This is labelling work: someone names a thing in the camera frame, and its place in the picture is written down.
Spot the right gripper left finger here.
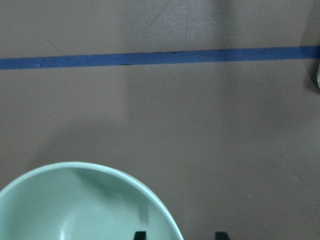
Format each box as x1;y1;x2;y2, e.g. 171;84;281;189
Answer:
134;231;146;240

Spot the steel metal scoop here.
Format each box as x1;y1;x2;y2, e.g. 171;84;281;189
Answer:
314;62;320;90

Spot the mint green bowl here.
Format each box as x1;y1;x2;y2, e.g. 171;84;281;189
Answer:
0;162;183;240

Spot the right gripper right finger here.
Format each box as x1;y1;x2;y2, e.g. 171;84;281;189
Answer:
215;231;228;240

